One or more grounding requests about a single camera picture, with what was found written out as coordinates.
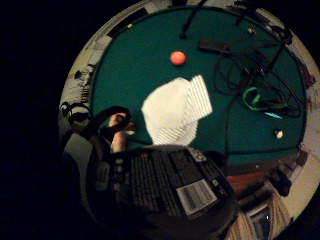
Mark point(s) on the orange ball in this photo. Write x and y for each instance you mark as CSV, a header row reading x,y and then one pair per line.
x,y
178,57

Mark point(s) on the white ribbed cloth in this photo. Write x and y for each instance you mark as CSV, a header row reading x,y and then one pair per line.
x,y
175,110

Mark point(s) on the small yellow white object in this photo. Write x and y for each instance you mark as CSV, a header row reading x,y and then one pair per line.
x,y
279,134

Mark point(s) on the small yellow round object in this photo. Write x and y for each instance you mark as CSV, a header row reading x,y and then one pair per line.
x,y
251,30

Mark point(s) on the black power strip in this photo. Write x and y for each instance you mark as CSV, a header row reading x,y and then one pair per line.
x,y
213,45

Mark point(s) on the brown wooden chair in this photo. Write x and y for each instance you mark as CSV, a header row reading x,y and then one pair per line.
x,y
248,181

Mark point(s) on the light blue pen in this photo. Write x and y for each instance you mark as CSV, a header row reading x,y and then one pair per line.
x,y
273,115

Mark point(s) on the black headphones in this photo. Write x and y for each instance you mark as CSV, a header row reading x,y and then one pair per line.
x,y
76,112

